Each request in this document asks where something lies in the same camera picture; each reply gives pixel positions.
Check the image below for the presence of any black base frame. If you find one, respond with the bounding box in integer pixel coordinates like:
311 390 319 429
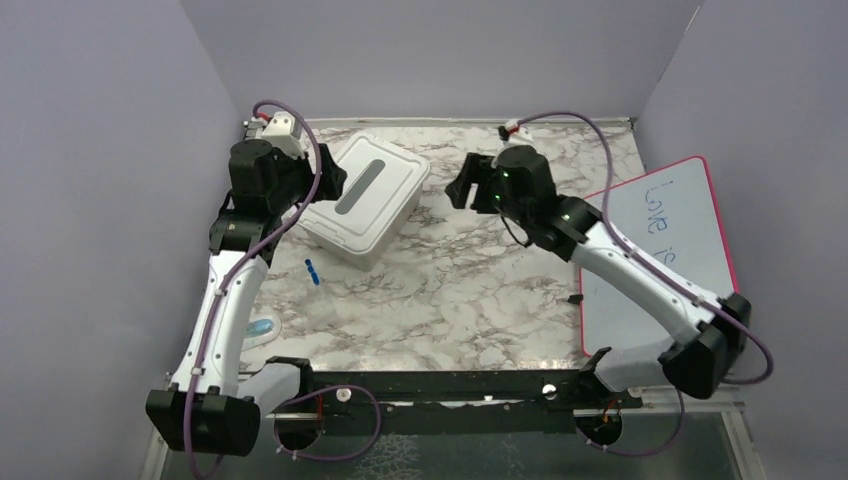
268 370 643 436

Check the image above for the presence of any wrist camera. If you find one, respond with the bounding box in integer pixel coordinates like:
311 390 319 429
244 111 306 159
497 119 535 149

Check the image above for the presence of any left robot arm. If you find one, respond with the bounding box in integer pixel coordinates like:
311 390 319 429
145 139 347 456

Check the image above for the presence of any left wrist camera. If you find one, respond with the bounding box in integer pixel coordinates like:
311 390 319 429
244 111 306 159

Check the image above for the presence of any white plastic lid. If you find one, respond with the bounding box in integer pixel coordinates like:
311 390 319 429
296 131 432 256

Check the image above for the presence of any pink framed whiteboard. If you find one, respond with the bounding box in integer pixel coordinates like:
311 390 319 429
578 156 738 356

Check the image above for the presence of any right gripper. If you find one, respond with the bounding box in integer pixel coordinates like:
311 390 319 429
445 151 531 229

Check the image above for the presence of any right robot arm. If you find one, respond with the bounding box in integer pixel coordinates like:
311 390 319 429
445 145 751 407

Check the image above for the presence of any blue item in bag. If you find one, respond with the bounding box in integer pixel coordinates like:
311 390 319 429
242 315 281 351

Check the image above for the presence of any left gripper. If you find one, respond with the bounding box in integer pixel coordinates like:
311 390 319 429
268 142 347 213

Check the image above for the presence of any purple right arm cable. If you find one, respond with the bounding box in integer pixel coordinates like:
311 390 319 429
516 111 775 460

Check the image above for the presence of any beige plastic bin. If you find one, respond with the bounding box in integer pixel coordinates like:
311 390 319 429
299 195 420 271

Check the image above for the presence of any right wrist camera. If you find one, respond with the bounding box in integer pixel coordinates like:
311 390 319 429
497 119 535 149

